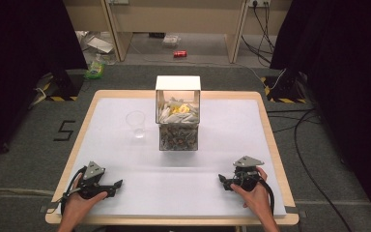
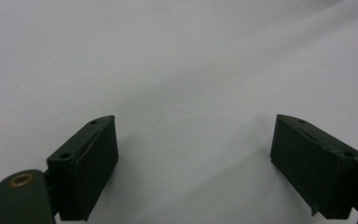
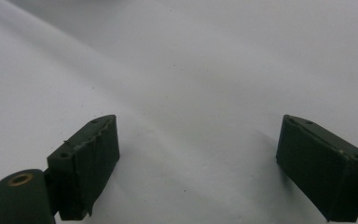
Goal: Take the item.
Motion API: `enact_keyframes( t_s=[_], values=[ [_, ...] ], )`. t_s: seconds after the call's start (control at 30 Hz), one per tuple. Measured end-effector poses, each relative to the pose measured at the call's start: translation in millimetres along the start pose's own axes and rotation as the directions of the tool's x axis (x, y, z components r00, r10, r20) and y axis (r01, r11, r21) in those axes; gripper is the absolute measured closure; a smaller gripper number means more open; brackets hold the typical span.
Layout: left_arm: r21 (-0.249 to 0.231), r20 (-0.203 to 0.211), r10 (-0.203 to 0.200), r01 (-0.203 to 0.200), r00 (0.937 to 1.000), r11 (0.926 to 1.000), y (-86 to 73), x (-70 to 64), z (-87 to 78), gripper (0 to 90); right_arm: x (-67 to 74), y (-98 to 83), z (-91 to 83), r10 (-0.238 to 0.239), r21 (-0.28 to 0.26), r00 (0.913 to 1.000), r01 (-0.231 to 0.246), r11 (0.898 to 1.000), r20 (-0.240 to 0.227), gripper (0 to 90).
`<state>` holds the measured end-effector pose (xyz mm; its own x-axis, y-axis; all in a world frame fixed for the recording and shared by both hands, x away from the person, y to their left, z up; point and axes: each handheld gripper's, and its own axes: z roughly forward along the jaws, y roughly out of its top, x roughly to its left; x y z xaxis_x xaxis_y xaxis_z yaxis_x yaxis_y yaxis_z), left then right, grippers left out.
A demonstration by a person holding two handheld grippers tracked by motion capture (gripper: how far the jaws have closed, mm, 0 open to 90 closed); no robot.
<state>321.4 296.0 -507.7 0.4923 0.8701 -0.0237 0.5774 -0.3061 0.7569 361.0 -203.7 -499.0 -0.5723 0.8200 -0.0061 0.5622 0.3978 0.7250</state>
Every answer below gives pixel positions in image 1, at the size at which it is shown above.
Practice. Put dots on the green wipes packet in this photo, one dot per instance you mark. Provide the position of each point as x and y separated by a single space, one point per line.
94 70

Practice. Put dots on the white wall socket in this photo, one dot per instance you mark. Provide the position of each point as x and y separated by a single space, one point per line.
259 2

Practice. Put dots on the clear box with white lid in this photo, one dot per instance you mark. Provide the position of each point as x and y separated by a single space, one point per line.
177 112

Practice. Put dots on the small black box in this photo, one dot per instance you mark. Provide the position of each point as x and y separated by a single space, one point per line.
156 35

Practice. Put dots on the person's left hand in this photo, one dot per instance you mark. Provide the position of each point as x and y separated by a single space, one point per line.
77 206

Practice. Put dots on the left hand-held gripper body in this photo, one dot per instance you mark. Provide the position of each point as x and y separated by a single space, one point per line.
90 182

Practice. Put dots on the wooden table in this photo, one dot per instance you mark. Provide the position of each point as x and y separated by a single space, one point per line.
270 116

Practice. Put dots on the beige desk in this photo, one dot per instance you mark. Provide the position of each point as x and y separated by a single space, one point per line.
180 16

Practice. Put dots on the yellow packet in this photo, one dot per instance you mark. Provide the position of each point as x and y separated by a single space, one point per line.
180 109

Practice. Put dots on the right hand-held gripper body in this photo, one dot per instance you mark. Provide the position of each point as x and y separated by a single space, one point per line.
247 175

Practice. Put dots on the red drink can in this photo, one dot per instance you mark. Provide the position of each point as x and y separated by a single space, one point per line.
179 53

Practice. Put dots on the black stand base hazard tape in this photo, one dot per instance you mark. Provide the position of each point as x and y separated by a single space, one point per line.
285 90
66 87

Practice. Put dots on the white table mat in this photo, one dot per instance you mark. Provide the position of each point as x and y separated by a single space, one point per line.
180 180

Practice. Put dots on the dark curtain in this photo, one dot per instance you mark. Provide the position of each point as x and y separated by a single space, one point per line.
344 80
19 64

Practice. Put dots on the clear plastic cup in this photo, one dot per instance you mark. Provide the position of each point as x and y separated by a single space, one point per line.
136 124

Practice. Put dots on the clear plastic bag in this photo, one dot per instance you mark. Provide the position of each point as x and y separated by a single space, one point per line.
171 41

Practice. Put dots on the pile of white packets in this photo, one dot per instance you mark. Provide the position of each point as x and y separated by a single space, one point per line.
177 135

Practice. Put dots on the person's right hand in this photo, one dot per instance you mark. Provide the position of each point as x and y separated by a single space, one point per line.
254 199

